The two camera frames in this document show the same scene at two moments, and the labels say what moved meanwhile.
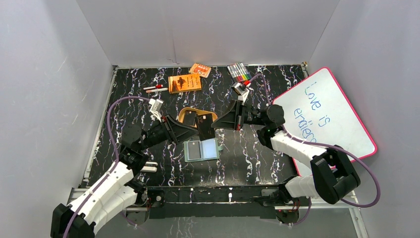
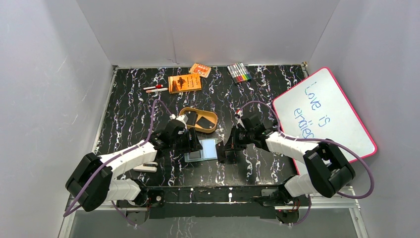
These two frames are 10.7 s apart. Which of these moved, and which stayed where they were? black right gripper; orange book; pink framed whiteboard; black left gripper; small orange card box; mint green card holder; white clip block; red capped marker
Moved: black right gripper; black left gripper
Stayed: pink framed whiteboard; red capped marker; white clip block; orange book; small orange card box; mint green card holder
